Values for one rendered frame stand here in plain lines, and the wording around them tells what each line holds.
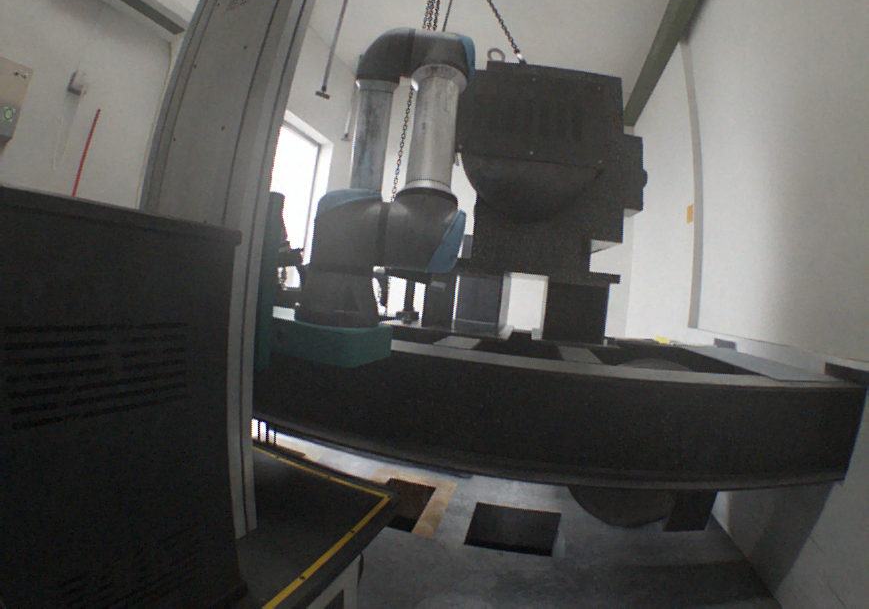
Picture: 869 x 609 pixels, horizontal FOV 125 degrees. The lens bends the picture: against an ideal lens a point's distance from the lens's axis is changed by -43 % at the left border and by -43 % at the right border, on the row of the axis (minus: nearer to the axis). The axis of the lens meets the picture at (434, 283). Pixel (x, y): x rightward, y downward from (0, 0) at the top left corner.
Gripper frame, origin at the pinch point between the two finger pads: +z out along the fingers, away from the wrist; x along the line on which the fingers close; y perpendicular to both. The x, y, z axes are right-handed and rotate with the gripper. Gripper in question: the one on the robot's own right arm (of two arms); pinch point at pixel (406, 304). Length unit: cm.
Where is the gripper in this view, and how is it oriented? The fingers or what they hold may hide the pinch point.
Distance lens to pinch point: 111.6
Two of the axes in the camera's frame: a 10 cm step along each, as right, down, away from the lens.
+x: 9.5, 2.3, -1.9
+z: -1.3, 9.0, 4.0
